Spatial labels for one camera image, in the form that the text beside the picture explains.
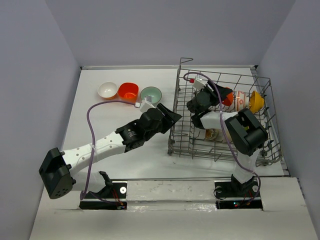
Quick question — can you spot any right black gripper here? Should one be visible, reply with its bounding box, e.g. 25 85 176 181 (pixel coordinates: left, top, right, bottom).
201 79 234 106

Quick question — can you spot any grey wire dish rack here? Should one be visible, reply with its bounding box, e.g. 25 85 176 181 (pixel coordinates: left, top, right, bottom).
168 57 284 167

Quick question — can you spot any orange round bowl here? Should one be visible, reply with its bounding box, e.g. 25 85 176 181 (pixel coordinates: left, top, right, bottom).
222 87 234 107

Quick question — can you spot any beige painted ceramic bowl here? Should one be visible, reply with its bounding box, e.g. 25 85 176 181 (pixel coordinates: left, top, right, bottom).
204 128 219 141

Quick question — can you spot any red white patterned bowl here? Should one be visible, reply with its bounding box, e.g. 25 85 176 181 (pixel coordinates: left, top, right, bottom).
233 90 250 112

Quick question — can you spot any yellow bowl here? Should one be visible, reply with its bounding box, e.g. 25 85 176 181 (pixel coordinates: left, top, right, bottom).
249 91 265 114

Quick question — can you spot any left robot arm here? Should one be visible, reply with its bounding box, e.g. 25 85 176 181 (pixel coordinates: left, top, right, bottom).
38 103 182 200

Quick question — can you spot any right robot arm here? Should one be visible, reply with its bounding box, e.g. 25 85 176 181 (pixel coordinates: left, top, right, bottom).
186 82 268 196

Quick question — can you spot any pale green ceramic bowl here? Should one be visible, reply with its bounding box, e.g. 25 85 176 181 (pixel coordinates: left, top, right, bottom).
140 86 163 105

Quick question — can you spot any orange square bowl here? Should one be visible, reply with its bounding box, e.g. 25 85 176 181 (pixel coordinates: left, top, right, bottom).
118 82 139 102

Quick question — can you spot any small white bowl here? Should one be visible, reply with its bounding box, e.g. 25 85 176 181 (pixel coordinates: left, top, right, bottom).
97 82 119 100

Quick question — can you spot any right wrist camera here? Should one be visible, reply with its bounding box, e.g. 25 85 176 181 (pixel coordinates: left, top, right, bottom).
189 75 207 91

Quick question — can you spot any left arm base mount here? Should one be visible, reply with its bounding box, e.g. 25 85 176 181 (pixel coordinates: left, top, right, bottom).
79 171 128 211

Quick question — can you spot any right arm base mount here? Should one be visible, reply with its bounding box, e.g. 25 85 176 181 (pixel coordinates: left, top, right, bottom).
213 175 263 210

